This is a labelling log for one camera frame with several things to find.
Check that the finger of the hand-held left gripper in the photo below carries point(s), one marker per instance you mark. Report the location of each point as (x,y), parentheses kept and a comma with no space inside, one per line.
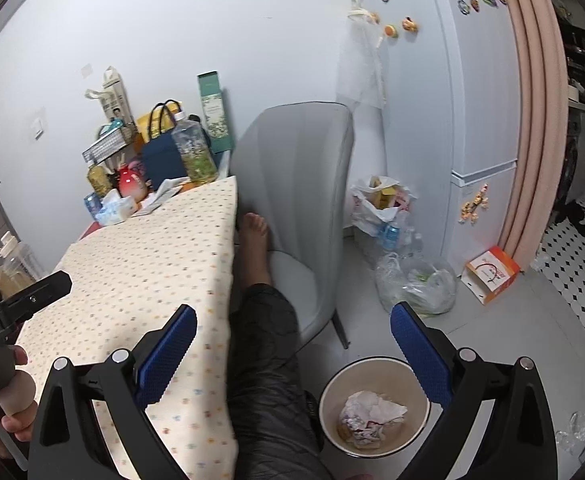
(42,292)

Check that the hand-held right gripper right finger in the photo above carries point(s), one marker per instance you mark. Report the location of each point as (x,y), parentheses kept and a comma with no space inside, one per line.
(420,360)

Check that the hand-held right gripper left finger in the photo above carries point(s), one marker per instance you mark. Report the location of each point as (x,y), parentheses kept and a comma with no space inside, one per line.
(165,360)

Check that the cream round trash bin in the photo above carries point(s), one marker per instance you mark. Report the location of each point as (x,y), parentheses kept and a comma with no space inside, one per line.
(333,400)

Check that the person's left hand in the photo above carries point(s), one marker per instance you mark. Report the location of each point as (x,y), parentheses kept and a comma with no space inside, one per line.
(18,392)

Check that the clear plastic water jug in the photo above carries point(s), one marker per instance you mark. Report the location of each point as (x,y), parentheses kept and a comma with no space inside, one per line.
(20,262)

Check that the white tissue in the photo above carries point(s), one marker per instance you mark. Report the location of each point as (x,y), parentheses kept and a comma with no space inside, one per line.
(375,405)

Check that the clear plastic bag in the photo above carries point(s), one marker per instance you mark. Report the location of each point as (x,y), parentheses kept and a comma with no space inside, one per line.
(415,285)

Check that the person's leg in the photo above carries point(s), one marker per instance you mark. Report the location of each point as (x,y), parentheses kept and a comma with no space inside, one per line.
(262,360)

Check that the blue drink can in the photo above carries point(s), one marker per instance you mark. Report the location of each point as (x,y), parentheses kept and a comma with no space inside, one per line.
(92,206)

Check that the blue white tissue pack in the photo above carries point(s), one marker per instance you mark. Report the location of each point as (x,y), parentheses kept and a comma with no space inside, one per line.
(117,210)

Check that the orange white box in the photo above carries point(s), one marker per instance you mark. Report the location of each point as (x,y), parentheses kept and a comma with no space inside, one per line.
(492,272)

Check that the small blue label bottle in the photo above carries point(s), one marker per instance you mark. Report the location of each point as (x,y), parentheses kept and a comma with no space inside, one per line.
(391,237)

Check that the glass jar with green contents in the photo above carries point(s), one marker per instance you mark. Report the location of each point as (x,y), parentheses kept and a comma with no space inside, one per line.
(99,180)

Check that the white paper sheets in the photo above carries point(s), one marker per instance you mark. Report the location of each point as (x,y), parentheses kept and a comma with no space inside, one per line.
(165,195)

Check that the white plastic bag with snacks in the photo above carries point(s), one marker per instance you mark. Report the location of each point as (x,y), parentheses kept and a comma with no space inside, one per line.
(372,205)

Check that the clear plastic wrapper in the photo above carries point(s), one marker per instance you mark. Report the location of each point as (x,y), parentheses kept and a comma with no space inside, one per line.
(572,432)

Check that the navy lunch bag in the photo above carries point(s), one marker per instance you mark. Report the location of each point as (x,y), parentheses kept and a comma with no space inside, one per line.
(165,160)

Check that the yellow snack bag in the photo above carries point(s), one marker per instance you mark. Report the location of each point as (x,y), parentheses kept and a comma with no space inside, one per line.
(145,122)

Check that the white paper bag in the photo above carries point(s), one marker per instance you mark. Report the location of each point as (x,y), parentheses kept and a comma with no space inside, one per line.
(117,100)

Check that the large clear plastic bottle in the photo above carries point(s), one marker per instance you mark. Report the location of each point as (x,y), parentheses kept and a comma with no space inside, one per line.
(195,152)

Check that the white refrigerator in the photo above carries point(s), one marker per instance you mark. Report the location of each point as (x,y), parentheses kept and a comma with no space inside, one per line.
(422,135)

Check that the grey upholstered chair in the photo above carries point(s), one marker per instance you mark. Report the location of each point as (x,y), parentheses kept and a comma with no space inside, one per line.
(297,160)

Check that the tall green box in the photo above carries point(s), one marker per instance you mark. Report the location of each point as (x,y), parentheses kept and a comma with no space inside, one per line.
(215,110)

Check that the pink curtain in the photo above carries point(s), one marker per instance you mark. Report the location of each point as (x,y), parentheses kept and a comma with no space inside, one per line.
(537,110)

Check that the white mesh bag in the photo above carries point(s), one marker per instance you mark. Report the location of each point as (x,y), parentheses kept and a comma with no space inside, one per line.
(360,70)

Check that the burger magnet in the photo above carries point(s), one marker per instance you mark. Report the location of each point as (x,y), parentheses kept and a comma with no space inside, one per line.
(391,31)

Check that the white light switch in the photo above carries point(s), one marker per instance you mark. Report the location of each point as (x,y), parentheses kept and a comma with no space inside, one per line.
(39,128)

